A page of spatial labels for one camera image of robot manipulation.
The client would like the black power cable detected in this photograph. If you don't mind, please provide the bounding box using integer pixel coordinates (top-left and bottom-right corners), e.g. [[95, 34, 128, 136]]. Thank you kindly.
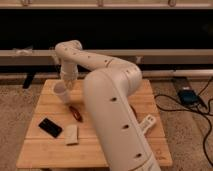
[[153, 75, 213, 168]]

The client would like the black bracket under rail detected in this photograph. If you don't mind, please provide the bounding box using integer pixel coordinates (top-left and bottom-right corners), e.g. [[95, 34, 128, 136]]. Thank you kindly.
[[22, 72, 36, 89]]

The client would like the black rectangular object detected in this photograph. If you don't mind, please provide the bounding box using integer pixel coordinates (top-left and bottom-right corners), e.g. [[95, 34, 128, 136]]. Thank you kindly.
[[39, 118, 62, 138]]

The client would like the dark power adapter box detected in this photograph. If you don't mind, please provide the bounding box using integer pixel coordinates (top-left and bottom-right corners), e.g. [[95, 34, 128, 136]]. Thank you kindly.
[[178, 89, 198, 105]]

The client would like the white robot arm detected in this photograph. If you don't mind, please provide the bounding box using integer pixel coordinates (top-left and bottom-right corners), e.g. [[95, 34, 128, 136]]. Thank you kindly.
[[55, 40, 161, 171]]

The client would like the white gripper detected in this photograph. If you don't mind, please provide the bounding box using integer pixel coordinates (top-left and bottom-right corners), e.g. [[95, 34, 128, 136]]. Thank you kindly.
[[60, 66, 78, 90]]

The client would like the white remote controller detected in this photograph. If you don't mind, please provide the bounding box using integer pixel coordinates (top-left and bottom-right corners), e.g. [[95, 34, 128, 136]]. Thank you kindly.
[[139, 114, 156, 134]]

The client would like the wooden table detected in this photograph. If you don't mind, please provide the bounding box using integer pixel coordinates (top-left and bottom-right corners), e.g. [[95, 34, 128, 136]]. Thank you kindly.
[[16, 79, 173, 169]]

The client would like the white rectangular block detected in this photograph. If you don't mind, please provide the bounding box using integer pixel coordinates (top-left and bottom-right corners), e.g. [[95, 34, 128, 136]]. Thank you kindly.
[[65, 125, 78, 145]]

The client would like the orange ceramic bowl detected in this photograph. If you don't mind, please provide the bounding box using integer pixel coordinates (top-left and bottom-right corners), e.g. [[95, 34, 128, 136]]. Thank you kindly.
[[130, 105, 137, 120]]

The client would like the red brown elongated object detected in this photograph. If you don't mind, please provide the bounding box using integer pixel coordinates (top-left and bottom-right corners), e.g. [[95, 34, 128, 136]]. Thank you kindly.
[[69, 106, 83, 122]]

